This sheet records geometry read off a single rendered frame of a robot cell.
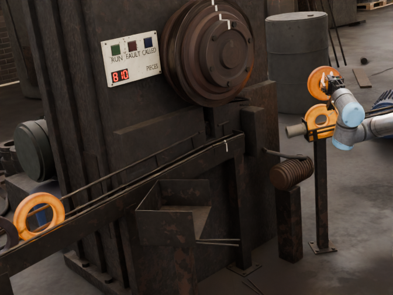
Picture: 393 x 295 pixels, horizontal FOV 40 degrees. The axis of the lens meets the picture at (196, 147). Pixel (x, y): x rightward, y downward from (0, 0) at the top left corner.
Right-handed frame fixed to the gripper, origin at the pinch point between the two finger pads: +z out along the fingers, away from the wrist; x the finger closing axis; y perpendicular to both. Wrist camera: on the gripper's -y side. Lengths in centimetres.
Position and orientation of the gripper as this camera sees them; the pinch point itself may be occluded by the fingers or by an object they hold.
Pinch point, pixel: (324, 79)
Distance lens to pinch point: 254.2
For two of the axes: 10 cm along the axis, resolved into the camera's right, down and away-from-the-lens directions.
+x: -9.9, 1.4, -0.6
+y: -0.8, -8.1, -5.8
